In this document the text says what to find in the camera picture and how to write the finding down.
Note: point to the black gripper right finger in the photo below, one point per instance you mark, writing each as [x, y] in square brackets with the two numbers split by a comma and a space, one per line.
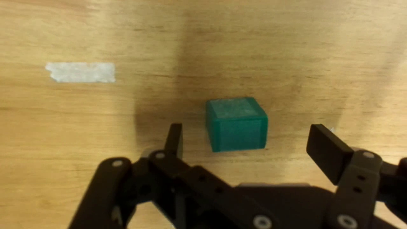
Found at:
[361, 178]

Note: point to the green block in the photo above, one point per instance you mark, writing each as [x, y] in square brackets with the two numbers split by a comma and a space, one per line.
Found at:
[235, 124]

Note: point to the white tape piece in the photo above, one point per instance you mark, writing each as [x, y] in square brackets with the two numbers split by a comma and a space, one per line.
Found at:
[81, 71]

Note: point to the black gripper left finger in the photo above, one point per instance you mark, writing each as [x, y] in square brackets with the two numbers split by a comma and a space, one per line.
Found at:
[189, 197]

